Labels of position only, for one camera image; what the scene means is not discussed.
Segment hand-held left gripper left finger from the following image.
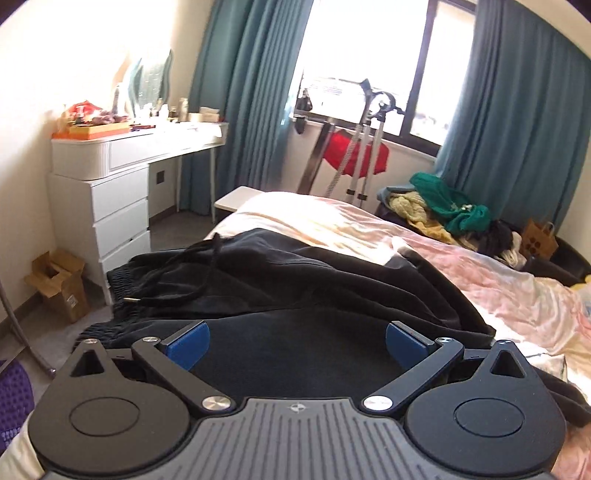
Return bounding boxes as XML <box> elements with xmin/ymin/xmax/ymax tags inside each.
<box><xmin>66</xmin><ymin>319</ymin><xmax>236</xmax><ymax>415</ymax></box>

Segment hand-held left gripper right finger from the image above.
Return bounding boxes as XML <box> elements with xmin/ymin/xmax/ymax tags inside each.
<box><xmin>361</xmin><ymin>320</ymin><xmax>537</xmax><ymax>414</ymax></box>

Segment black pants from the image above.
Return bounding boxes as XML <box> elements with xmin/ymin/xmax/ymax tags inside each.
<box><xmin>76</xmin><ymin>230</ymin><xmax>585</xmax><ymax>430</ymax></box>

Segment dark clothes pile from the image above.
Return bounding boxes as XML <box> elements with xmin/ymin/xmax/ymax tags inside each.
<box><xmin>479</xmin><ymin>219</ymin><xmax>523</xmax><ymax>260</ymax></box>

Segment bed with pastel sheet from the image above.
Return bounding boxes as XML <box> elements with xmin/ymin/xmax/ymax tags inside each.
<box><xmin>0</xmin><ymin>191</ymin><xmax>591</xmax><ymax>480</ymax></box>

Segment yellow knit garment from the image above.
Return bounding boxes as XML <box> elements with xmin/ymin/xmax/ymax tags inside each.
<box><xmin>387</xmin><ymin>191</ymin><xmax>456</xmax><ymax>243</ymax></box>

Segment cardboard box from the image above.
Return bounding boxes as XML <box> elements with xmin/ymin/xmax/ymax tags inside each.
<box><xmin>25</xmin><ymin>248</ymin><xmax>91</xmax><ymax>324</ymax></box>

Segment green garment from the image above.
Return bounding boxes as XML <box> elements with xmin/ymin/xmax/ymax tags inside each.
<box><xmin>409</xmin><ymin>171</ymin><xmax>491</xmax><ymax>234</ymax></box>

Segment white drawer chest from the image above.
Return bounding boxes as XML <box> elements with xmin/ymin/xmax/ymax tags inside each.
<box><xmin>48</xmin><ymin>165</ymin><xmax>153</xmax><ymax>306</ymax></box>

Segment white stool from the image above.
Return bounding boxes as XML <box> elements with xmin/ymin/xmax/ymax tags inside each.
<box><xmin>214</xmin><ymin>185</ymin><xmax>264</xmax><ymax>225</ymax></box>

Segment brown paper bag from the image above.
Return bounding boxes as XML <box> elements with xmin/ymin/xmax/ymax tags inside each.
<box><xmin>520</xmin><ymin>219</ymin><xmax>560</xmax><ymax>260</ymax></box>

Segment black leather armchair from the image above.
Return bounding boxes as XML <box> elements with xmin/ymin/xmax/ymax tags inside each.
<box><xmin>526</xmin><ymin>234</ymin><xmax>591</xmax><ymax>288</ymax></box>

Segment pastel pillow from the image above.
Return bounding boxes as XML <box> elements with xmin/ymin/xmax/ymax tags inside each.
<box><xmin>571</xmin><ymin>275</ymin><xmax>591</xmax><ymax>324</ymax></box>

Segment purple mat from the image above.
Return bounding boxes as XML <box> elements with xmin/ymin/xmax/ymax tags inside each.
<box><xmin>0</xmin><ymin>359</ymin><xmax>36</xmax><ymax>456</ymax></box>

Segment white dressing table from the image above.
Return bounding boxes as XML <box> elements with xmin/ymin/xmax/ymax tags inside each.
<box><xmin>50</xmin><ymin>120</ymin><xmax>230</xmax><ymax>217</ymax></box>

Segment red garment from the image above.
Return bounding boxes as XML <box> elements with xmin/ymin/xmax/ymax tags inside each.
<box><xmin>322</xmin><ymin>128</ymin><xmax>390</xmax><ymax>176</ymax></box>

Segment white standing appliance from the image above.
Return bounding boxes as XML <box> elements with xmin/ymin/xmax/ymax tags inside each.
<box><xmin>295</xmin><ymin>121</ymin><xmax>334</xmax><ymax>195</ymax></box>

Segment orange tray of cosmetics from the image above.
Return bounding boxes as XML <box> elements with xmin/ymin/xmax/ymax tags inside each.
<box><xmin>51</xmin><ymin>100</ymin><xmax>133</xmax><ymax>140</ymax></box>

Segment teal curtain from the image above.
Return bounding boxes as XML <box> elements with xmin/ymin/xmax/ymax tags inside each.
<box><xmin>436</xmin><ymin>0</ymin><xmax>591</xmax><ymax>250</ymax></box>
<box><xmin>177</xmin><ymin>0</ymin><xmax>315</xmax><ymax>216</ymax></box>

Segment black hanging item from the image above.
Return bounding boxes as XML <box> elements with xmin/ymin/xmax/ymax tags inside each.
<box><xmin>295</xmin><ymin>87</ymin><xmax>315</xmax><ymax>136</ymax></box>

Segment wavy mirror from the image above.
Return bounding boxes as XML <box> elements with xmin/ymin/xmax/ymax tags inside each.
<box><xmin>113</xmin><ymin>48</ymin><xmax>174</xmax><ymax>116</ymax></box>

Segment window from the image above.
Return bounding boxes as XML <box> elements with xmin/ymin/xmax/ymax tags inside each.
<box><xmin>288</xmin><ymin>0</ymin><xmax>479</xmax><ymax>158</ymax></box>

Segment grey hose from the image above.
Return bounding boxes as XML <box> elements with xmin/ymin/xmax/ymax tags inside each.
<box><xmin>0</xmin><ymin>281</ymin><xmax>54</xmax><ymax>375</ymax></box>

